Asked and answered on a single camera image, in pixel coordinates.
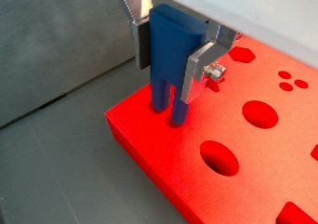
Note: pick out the blue two-pronged peg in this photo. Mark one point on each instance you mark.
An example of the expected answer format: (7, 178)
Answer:
(177, 34)

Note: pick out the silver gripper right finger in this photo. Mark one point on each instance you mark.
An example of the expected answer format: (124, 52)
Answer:
(203, 66)

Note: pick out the red shape-sorting board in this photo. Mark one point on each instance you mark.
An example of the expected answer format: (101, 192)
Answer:
(240, 164)

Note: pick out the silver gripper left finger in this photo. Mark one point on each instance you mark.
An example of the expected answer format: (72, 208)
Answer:
(138, 13)

